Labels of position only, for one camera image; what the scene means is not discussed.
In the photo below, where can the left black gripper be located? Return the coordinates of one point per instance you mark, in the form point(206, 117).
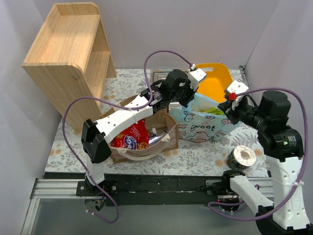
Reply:
point(187, 94)

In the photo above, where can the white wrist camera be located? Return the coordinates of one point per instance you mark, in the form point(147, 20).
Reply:
point(233, 91)
point(196, 77)

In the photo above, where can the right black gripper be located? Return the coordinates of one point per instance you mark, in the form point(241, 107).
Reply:
point(226, 105)

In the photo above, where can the blue cartoon plastic bag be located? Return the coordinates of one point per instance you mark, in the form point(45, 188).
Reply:
point(200, 127)

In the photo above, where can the brown paper tote bag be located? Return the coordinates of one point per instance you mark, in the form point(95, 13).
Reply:
point(169, 142)

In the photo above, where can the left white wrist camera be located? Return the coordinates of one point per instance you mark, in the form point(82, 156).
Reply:
point(196, 77)

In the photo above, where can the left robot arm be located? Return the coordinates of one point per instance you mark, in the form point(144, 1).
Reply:
point(97, 135)

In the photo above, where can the small silver bottle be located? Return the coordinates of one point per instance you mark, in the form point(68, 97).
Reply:
point(155, 135)

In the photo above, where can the yellow plastic basket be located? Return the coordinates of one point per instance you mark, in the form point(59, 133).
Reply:
point(217, 80)

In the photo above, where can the green vegetables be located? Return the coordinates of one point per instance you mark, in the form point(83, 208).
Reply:
point(204, 106)

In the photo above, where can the grey tape roll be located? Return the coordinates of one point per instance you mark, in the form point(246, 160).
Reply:
point(241, 157)

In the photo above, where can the red cookie snack packet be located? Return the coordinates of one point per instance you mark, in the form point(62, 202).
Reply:
point(135, 137)

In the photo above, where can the floral table mat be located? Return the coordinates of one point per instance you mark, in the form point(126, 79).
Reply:
point(196, 159)

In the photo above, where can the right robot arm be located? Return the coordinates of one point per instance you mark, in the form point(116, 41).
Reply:
point(286, 155)

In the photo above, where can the wooden shelf unit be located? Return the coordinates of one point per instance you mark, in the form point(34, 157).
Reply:
point(70, 59)

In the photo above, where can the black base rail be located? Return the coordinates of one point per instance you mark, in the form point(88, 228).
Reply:
point(159, 190)

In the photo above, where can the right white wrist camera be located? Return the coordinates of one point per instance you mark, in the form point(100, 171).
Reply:
point(233, 91)

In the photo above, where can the metal tray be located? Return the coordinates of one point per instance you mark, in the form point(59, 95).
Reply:
point(161, 73)

